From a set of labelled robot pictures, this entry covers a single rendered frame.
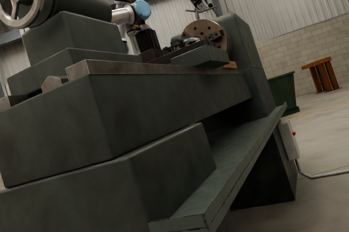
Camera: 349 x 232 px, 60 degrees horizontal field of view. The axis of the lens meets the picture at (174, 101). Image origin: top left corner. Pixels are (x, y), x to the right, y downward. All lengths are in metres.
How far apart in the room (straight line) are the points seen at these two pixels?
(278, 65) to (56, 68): 11.77
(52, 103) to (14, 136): 0.13
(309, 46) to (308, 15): 1.19
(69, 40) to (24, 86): 0.14
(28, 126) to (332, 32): 12.69
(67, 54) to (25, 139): 0.19
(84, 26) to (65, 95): 0.24
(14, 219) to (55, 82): 0.32
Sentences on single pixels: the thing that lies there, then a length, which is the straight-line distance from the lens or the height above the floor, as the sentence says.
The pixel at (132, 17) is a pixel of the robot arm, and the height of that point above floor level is 1.33.
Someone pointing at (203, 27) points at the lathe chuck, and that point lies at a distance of 1.90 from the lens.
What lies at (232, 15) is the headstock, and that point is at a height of 1.21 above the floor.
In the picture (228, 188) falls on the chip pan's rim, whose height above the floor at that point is 0.55.
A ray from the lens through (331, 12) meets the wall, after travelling 13.30.
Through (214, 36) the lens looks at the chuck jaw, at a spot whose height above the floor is 1.09.
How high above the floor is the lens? 0.72
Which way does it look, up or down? 3 degrees up
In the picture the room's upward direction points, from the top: 18 degrees counter-clockwise
